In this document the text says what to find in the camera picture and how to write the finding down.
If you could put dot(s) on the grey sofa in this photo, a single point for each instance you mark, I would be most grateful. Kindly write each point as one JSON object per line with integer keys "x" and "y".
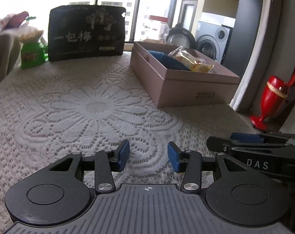
{"x": 10, "y": 48}

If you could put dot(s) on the large black snack bag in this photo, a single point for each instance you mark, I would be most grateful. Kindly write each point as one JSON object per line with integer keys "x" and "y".
{"x": 84, "y": 31}

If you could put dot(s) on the blue seaweed snack bag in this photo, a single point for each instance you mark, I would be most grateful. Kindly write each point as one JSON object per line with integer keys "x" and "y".
{"x": 168, "y": 62}

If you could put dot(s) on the white lace tablecloth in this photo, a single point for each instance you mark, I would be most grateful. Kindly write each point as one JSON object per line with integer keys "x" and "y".
{"x": 88, "y": 105}

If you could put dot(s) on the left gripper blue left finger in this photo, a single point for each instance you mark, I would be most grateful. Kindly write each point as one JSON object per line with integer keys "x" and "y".
{"x": 107, "y": 162}

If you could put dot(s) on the pink cardboard box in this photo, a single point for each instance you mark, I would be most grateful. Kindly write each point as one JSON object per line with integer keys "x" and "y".
{"x": 173, "y": 88}

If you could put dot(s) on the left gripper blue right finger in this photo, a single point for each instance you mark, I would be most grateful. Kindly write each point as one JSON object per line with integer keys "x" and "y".
{"x": 190, "y": 164}

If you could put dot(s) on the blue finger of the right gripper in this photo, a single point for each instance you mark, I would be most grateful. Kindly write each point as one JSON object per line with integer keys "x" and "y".
{"x": 246, "y": 138}

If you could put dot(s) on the floral blanket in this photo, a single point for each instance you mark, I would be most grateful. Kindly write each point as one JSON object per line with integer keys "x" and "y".
{"x": 13, "y": 20}

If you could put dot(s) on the orange snack bar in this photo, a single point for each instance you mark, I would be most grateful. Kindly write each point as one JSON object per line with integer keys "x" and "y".
{"x": 191, "y": 62}

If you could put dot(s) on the grey washing machine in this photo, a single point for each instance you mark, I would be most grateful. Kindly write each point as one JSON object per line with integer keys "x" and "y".
{"x": 212, "y": 40}

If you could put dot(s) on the clear jar red lid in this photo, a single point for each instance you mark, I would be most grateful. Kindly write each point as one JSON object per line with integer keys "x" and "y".
{"x": 157, "y": 28}

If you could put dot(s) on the red vase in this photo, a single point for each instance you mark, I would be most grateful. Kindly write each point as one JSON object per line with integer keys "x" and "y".
{"x": 274, "y": 95}

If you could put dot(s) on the black round pot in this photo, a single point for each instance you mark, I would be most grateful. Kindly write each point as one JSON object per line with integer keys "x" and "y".
{"x": 180, "y": 36}

